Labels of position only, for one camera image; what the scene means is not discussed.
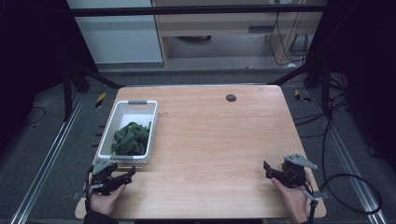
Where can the black curtain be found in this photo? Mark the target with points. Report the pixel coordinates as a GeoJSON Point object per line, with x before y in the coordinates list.
{"type": "Point", "coordinates": [31, 46]}
{"type": "Point", "coordinates": [367, 62]}

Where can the person's left hand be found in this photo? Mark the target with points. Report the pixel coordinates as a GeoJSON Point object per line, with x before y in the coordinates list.
{"type": "Point", "coordinates": [106, 202]}

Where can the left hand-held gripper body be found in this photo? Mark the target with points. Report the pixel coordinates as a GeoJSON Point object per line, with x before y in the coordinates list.
{"type": "Point", "coordinates": [102, 177]}

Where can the yellow black floor tape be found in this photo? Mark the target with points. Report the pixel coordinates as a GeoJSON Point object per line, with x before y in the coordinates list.
{"type": "Point", "coordinates": [100, 100]}
{"type": "Point", "coordinates": [300, 96]}

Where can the black horizontal frame bar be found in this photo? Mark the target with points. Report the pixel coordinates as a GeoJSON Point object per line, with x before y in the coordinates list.
{"type": "Point", "coordinates": [186, 10]}

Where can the white cabinet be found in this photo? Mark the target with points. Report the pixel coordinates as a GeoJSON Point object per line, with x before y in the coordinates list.
{"type": "Point", "coordinates": [115, 37]}

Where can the black metal stand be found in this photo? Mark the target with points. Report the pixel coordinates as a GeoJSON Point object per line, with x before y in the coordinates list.
{"type": "Point", "coordinates": [325, 90]}
{"type": "Point", "coordinates": [67, 93]}

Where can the aluminium floor rail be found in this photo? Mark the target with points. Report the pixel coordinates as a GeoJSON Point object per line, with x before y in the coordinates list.
{"type": "Point", "coordinates": [348, 165]}
{"type": "Point", "coordinates": [46, 161]}

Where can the white plastic basket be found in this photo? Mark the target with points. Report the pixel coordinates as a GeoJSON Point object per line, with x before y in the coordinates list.
{"type": "Point", "coordinates": [107, 140]}

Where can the person's right hand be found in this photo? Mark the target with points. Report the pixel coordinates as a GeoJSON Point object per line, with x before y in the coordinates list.
{"type": "Point", "coordinates": [292, 202]}

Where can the green leafy vegetables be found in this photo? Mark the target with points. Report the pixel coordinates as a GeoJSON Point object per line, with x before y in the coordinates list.
{"type": "Point", "coordinates": [130, 140]}

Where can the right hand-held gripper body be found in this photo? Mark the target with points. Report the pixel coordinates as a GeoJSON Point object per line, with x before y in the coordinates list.
{"type": "Point", "coordinates": [294, 174]}

